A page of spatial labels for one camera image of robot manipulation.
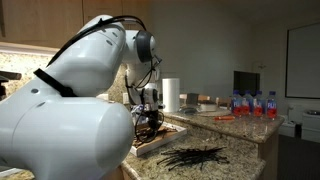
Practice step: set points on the fiji water bottle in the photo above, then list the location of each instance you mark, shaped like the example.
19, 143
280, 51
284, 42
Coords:
236, 104
271, 105
258, 104
247, 103

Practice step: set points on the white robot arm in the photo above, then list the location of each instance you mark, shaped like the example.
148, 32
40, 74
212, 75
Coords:
77, 118

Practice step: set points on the shallow cardboard box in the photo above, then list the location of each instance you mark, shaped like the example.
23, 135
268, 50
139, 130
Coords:
168, 132

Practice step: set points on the clear water bottle pack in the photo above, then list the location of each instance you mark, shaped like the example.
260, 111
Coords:
138, 114

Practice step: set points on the white whiteboard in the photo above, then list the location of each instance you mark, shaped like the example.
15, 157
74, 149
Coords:
303, 62

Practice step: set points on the wooden upper cabinets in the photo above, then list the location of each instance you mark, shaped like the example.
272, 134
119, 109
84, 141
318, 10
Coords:
50, 23

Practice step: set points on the black zip ties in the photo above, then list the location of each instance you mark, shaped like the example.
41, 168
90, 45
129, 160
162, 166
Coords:
192, 157
145, 134

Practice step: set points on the orange marker pen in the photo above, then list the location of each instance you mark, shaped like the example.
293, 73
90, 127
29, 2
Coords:
224, 118

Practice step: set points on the black television screen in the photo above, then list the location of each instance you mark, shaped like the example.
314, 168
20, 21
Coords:
243, 81

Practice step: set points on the white paper towel roll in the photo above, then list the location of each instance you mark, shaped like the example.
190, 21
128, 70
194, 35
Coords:
171, 92

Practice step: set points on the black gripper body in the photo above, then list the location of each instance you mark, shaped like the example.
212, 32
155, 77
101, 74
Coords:
154, 119

